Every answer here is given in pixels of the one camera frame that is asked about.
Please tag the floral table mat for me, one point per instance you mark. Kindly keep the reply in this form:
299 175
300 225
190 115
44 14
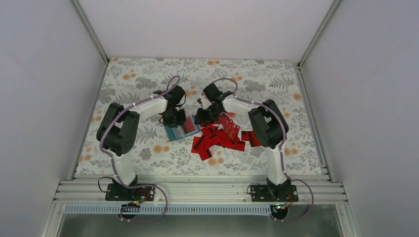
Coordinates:
129 80

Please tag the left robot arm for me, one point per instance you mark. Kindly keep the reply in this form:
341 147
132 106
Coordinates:
118 130

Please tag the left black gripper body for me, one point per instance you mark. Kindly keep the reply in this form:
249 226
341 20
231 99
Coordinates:
173 118

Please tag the teal card holder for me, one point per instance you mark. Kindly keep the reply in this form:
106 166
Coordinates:
176 133

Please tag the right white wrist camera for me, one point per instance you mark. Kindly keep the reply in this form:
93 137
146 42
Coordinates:
204 101

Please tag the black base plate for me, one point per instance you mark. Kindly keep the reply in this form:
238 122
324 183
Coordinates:
116 192
265 193

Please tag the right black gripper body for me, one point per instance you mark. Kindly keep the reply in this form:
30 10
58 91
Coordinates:
211 115

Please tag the aluminium rail frame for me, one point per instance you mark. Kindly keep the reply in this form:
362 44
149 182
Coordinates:
202 189

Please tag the red card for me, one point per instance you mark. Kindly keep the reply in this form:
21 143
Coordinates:
204 154
189 125
249 136

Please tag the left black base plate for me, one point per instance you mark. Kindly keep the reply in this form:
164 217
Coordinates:
116 192

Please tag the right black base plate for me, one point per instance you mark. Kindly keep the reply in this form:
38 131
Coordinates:
265 193

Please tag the grey slotted cable duct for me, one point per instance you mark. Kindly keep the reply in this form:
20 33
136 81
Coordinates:
171 209

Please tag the red card front bottom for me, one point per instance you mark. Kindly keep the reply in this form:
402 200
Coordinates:
204 154

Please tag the pile of red cards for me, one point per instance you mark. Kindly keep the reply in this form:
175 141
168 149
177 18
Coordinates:
223 133

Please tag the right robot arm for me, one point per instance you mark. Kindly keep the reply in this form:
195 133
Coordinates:
268 125

